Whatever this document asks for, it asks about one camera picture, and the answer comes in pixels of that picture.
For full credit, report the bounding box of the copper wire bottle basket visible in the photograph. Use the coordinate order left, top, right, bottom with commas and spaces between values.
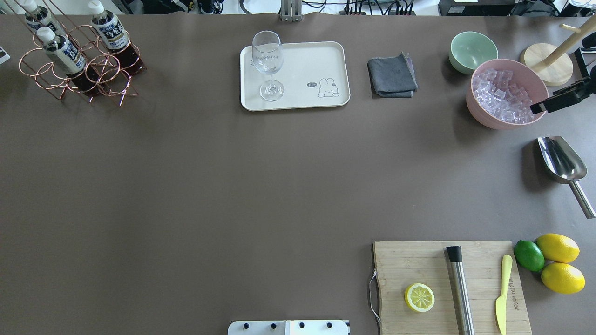
1, 0, 146, 106

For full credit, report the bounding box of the cream rabbit tray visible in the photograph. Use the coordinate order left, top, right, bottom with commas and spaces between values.
240, 41, 351, 112

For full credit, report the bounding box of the green lime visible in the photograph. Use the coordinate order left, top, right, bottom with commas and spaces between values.
513, 240, 545, 272

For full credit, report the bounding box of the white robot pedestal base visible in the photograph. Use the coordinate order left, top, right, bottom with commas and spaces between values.
227, 319, 351, 335

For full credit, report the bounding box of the steel ice scoop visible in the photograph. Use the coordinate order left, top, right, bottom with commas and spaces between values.
536, 136, 596, 219

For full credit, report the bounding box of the clear wine glass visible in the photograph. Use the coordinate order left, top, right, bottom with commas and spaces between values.
251, 30, 284, 101

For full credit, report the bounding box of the yellow plastic knife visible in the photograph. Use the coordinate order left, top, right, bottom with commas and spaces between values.
494, 255, 513, 335

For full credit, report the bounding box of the steel muddler black tip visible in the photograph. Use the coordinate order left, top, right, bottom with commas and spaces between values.
446, 246, 475, 335

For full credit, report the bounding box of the green ceramic bowl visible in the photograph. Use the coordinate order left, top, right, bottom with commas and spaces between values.
448, 31, 499, 74

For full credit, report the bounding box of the bamboo cutting board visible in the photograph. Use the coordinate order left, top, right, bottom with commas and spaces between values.
373, 241, 514, 335

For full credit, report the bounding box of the yellow lemon near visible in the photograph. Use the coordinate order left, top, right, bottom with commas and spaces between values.
541, 262, 585, 294

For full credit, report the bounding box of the tea bottle white cap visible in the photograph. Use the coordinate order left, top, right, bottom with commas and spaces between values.
88, 0, 143, 76

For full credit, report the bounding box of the yellow lemon far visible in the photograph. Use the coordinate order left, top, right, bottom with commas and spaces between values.
535, 233, 580, 263

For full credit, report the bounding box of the grey folded cloth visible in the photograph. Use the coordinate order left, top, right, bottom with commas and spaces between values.
367, 52, 419, 98

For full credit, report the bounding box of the pink bowl of ice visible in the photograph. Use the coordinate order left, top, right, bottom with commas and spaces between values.
466, 59, 549, 129

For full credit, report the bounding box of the aluminium frame post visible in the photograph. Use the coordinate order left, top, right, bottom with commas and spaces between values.
279, 0, 304, 22

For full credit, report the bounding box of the yellow lemon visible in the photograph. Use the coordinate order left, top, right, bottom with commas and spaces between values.
535, 233, 580, 263
541, 262, 585, 294

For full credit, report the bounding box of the wooden cup tree stand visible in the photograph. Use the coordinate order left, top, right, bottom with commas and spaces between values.
520, 15, 596, 87

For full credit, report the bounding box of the half lemon slice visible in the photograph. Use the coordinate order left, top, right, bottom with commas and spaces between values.
404, 283, 435, 312

